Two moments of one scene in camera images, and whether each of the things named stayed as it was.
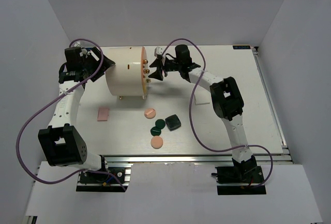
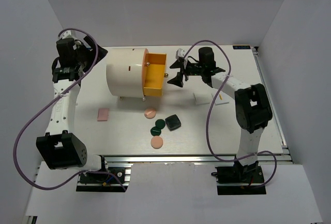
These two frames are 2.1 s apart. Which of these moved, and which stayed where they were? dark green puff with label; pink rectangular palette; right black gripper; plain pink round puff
Moved: right black gripper
Stayed: dark green puff with label; plain pink round puff; pink rectangular palette
